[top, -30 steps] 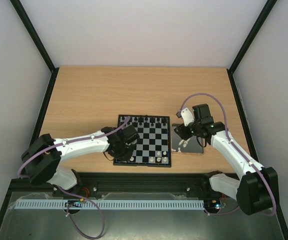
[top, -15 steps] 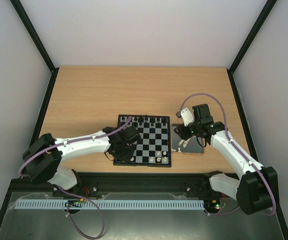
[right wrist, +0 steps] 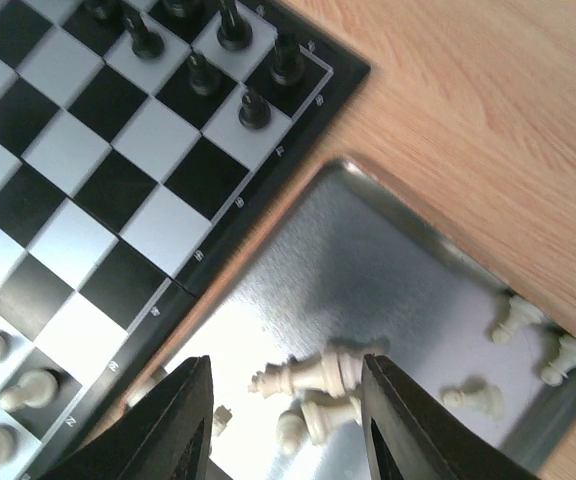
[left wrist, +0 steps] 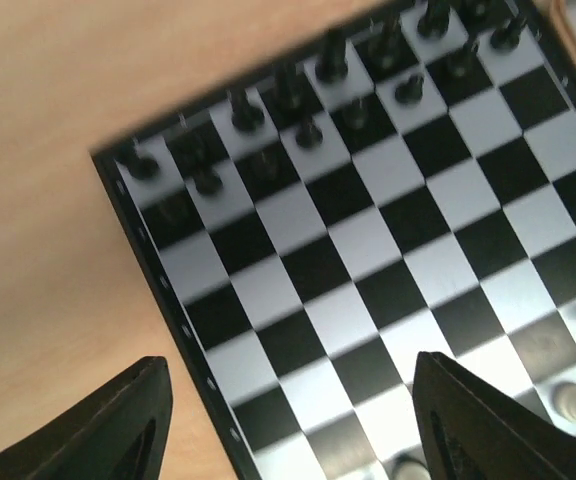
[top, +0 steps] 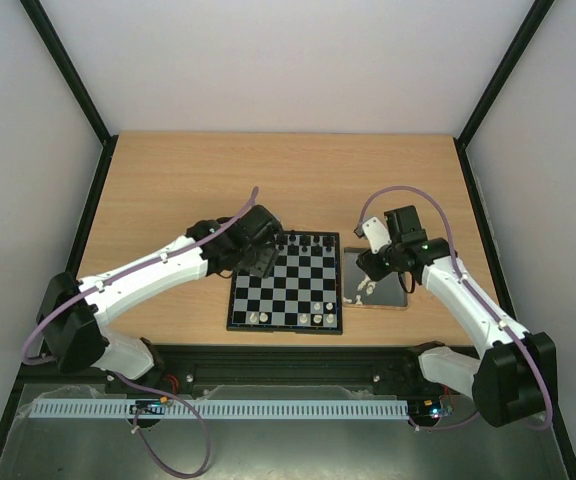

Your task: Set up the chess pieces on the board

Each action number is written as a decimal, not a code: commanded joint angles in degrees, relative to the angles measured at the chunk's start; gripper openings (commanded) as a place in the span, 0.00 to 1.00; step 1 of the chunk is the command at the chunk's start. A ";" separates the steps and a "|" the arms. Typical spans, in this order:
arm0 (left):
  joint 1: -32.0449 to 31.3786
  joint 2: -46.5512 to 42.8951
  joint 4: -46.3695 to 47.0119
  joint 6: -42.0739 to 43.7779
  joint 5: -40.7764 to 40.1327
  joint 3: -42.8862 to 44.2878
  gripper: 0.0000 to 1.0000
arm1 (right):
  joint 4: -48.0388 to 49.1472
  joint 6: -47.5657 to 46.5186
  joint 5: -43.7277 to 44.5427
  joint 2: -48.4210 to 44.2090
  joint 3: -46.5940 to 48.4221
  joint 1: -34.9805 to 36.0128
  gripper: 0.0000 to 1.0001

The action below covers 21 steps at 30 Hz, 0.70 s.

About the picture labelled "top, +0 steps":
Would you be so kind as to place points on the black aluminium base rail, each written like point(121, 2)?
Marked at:
point(193, 370)

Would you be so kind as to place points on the black frame post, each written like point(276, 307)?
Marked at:
point(56, 49)
point(513, 54)

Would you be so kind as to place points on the white slotted cable duct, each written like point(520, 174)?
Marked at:
point(221, 409)

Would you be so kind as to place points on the black frame post right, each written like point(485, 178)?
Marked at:
point(513, 54)

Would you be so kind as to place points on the metal tray wooden rim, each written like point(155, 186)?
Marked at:
point(387, 294)

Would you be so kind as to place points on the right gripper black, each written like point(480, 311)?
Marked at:
point(368, 267)

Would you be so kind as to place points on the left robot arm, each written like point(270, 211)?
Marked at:
point(75, 315)

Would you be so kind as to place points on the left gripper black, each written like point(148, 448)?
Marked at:
point(263, 269)

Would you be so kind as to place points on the black rook right corner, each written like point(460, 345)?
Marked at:
point(329, 242)

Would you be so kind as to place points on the black frame post left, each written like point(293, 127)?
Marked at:
point(56, 49)

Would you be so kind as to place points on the black white chessboard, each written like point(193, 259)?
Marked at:
point(305, 272)

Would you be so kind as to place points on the white king in tray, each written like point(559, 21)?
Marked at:
point(367, 286)

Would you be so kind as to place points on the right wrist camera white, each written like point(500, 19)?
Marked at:
point(375, 232)

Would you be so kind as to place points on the purple cable floor loop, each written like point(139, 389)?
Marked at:
point(181, 448)

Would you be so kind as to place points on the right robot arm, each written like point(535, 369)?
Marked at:
point(514, 374)

